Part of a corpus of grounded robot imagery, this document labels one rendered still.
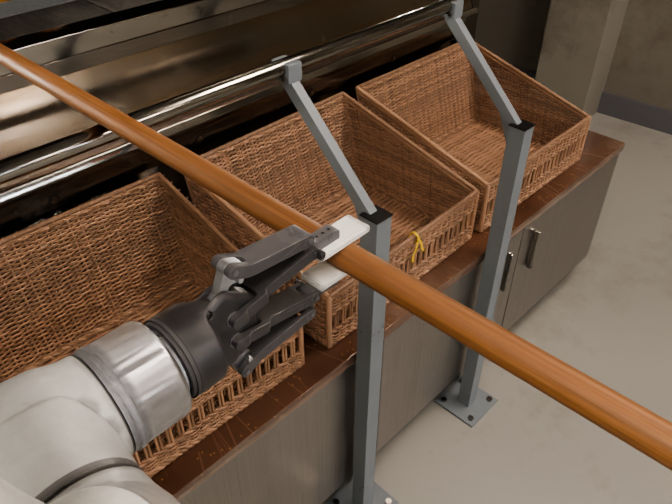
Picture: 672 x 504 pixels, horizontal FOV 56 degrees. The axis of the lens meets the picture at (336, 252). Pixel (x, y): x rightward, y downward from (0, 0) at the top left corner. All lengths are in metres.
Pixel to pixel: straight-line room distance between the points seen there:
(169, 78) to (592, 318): 1.68
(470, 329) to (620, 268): 2.19
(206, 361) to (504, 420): 1.60
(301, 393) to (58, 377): 0.86
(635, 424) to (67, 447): 0.39
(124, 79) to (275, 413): 0.75
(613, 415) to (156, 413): 0.34
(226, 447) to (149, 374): 0.76
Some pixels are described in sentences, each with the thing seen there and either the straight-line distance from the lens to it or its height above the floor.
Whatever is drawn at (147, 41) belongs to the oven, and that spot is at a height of 1.13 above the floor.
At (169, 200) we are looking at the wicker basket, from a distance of 1.47.
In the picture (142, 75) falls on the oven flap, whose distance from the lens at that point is 1.44.
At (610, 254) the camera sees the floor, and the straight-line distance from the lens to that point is 2.78.
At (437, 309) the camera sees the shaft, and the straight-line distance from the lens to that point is 0.56.
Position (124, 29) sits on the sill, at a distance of 1.38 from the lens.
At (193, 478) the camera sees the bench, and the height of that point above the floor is 0.58.
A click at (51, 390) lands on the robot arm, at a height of 1.25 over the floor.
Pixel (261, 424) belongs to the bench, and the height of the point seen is 0.58.
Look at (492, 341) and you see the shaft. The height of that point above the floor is 1.21.
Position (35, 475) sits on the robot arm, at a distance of 0.44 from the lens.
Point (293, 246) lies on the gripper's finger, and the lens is 0.55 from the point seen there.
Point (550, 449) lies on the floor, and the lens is 2.02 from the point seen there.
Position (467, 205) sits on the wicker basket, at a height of 0.71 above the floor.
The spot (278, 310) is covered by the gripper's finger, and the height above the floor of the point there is 1.18.
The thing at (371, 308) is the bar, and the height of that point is 0.75.
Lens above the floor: 1.59
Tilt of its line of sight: 38 degrees down
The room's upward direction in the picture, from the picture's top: straight up
